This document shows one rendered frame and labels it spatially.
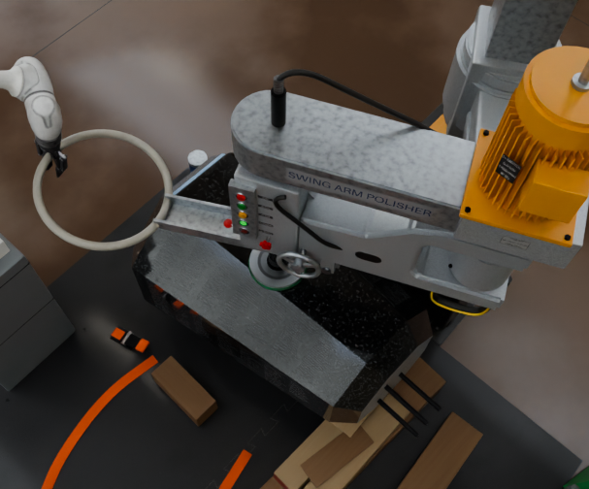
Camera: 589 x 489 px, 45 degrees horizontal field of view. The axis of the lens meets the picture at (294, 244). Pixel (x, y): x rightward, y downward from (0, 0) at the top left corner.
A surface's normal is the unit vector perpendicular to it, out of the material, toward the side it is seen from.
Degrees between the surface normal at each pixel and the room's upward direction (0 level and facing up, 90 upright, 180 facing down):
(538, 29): 90
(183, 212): 9
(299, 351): 45
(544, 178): 0
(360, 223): 4
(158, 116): 0
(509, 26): 90
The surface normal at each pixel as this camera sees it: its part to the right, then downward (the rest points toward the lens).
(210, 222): -0.12, -0.50
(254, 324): -0.44, 0.14
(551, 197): -0.30, 0.84
